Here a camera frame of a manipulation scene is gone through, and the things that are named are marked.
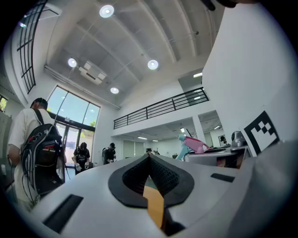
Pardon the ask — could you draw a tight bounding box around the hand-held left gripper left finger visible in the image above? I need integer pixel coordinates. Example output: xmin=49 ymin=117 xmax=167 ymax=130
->
xmin=108 ymin=154 xmax=150 ymax=209

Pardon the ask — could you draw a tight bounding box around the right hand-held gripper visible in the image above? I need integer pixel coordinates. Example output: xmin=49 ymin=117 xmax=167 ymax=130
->
xmin=183 ymin=0 xmax=298 ymax=170

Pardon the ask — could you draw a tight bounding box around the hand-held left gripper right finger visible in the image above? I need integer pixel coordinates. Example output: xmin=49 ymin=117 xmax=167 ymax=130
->
xmin=149 ymin=154 xmax=195 ymax=208

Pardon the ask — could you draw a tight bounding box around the pink and teal tool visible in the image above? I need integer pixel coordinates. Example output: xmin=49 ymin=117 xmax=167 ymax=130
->
xmin=175 ymin=134 xmax=211 ymax=161

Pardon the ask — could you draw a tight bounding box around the black balcony railing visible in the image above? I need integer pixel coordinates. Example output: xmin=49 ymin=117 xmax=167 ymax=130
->
xmin=16 ymin=0 xmax=48 ymax=95
xmin=113 ymin=87 xmax=210 ymax=130

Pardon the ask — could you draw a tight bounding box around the glass entrance door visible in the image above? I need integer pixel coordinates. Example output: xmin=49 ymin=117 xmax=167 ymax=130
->
xmin=54 ymin=120 xmax=95 ymax=168

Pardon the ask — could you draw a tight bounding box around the black backpack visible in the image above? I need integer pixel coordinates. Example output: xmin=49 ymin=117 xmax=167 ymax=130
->
xmin=20 ymin=109 xmax=66 ymax=195

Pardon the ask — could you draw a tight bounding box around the large glass window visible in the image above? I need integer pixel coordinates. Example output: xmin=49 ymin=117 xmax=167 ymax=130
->
xmin=46 ymin=85 xmax=101 ymax=128

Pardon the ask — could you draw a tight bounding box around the white ceiling air conditioner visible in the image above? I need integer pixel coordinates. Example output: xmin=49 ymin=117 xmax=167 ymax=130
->
xmin=78 ymin=60 xmax=108 ymax=86

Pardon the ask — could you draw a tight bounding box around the dark framed side window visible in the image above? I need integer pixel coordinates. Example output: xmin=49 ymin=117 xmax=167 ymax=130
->
xmin=0 ymin=95 xmax=9 ymax=112

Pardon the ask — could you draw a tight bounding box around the black head-worn camera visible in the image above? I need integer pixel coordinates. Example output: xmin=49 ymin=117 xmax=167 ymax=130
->
xmin=201 ymin=0 xmax=217 ymax=12

